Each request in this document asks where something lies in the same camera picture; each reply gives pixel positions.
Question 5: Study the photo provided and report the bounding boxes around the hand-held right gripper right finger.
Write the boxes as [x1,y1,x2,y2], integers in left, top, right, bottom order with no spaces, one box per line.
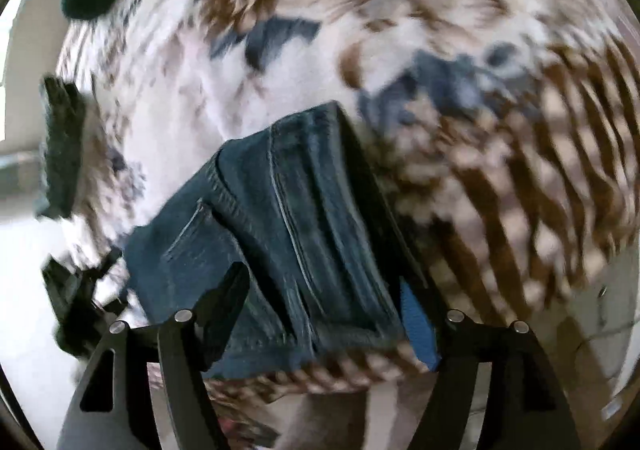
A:
[399,279,583,450]

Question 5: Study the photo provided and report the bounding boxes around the bed with floral quilt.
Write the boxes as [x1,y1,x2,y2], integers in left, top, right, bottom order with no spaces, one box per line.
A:
[54,0,640,326]

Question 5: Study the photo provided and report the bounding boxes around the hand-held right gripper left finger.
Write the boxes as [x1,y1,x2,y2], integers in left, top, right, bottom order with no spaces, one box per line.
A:
[56,260,251,450]

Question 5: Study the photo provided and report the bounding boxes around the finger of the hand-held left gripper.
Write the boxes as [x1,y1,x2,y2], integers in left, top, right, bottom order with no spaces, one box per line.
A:
[38,74,88,222]

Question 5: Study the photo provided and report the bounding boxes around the brown checked bed sheet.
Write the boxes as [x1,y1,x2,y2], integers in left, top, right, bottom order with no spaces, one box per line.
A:
[200,43,640,403]

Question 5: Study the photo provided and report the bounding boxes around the dark blue jeans pants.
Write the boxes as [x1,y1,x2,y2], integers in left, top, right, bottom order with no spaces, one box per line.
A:
[122,100,442,381]

